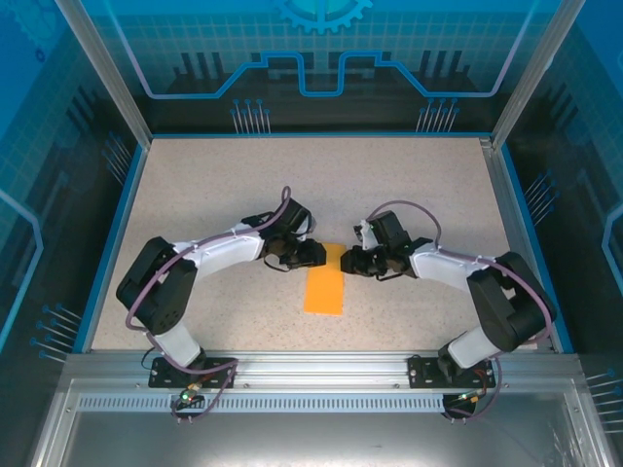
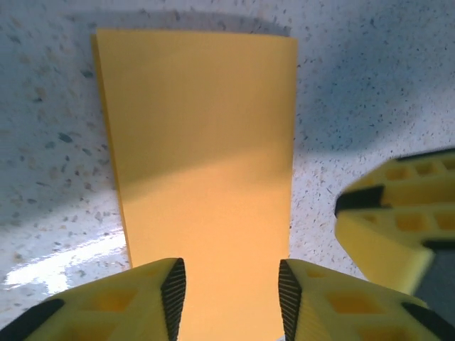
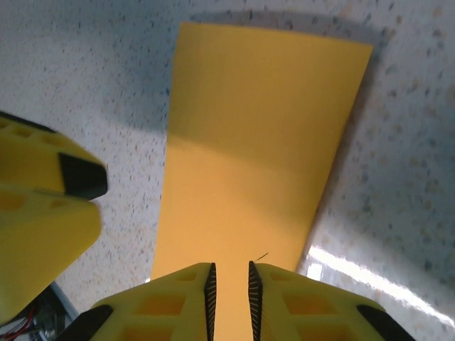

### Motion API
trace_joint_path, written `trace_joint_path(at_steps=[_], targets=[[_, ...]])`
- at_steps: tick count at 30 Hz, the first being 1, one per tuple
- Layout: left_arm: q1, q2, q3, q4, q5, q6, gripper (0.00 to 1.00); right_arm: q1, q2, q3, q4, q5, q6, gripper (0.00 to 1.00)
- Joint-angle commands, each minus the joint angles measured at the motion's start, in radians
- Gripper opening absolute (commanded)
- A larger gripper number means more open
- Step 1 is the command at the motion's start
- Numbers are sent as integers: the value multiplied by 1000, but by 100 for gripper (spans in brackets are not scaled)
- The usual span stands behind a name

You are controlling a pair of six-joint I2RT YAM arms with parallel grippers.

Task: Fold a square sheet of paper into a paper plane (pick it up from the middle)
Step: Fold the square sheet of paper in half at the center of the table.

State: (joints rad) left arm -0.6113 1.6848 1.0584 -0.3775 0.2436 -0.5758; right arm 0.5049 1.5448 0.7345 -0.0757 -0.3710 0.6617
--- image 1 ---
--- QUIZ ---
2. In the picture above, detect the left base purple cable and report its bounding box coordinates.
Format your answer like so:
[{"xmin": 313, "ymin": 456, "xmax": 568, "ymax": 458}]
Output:
[{"xmin": 158, "ymin": 358, "xmax": 239, "ymax": 420}]

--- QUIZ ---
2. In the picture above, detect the grey metal sheet panel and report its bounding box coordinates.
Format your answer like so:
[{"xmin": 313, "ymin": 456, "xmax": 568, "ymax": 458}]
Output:
[{"xmin": 28, "ymin": 378, "xmax": 614, "ymax": 467}]

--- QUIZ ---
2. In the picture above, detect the right base cable connector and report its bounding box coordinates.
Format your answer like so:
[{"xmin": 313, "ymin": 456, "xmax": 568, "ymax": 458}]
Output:
[{"xmin": 455, "ymin": 388, "xmax": 491, "ymax": 405}]

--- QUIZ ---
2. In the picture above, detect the long aluminium base rail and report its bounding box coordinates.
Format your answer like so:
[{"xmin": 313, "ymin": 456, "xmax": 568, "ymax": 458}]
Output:
[{"xmin": 62, "ymin": 348, "xmax": 583, "ymax": 390}]

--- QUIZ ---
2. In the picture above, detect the orange paper sheet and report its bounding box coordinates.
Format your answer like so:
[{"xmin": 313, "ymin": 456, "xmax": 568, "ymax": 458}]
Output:
[{"xmin": 303, "ymin": 241, "xmax": 346, "ymax": 317}]

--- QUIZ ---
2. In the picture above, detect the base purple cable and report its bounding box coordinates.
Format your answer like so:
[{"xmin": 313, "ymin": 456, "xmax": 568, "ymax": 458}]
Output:
[
  {"xmin": 440, "ymin": 342, "xmax": 502, "ymax": 422},
  {"xmin": 158, "ymin": 358, "xmax": 239, "ymax": 420}
]

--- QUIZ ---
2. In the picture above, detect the aluminium side rail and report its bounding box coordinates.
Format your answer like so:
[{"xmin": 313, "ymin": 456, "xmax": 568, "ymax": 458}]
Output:
[{"xmin": 478, "ymin": 137, "xmax": 557, "ymax": 352}]

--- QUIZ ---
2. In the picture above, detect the aluminium frame post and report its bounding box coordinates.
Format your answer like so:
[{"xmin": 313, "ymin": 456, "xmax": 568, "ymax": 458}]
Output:
[
  {"xmin": 490, "ymin": 0, "xmax": 588, "ymax": 150},
  {"xmin": 54, "ymin": 0, "xmax": 153, "ymax": 147}
]

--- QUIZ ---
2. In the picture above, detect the base cable connector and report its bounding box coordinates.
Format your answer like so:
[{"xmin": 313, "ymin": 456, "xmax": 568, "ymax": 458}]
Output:
[
  {"xmin": 178, "ymin": 382, "xmax": 203, "ymax": 406},
  {"xmin": 455, "ymin": 388, "xmax": 491, "ymax": 405}
]

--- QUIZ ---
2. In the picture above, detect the blue table edge strip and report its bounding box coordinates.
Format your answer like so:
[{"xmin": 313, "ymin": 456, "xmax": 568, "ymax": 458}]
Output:
[
  {"xmin": 495, "ymin": 144, "xmax": 576, "ymax": 354},
  {"xmin": 71, "ymin": 143, "xmax": 151, "ymax": 354}
]

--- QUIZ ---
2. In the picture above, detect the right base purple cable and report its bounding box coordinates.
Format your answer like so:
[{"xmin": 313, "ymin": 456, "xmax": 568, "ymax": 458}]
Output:
[{"xmin": 440, "ymin": 342, "xmax": 502, "ymax": 422}]

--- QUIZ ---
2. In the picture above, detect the slotted grey cable duct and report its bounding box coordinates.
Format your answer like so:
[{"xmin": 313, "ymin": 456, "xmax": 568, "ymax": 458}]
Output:
[{"xmin": 75, "ymin": 394, "xmax": 488, "ymax": 413}]

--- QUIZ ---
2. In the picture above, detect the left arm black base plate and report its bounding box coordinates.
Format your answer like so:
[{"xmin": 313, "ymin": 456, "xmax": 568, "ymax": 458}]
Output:
[{"xmin": 148, "ymin": 356, "xmax": 239, "ymax": 390}]

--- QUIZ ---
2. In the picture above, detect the left base cable connector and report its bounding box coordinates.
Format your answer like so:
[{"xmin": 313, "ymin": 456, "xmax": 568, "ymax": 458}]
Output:
[{"xmin": 178, "ymin": 382, "xmax": 203, "ymax": 406}]

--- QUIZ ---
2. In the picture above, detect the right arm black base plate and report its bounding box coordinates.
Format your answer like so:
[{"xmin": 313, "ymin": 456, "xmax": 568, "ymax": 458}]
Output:
[{"xmin": 407, "ymin": 354, "xmax": 494, "ymax": 390}]

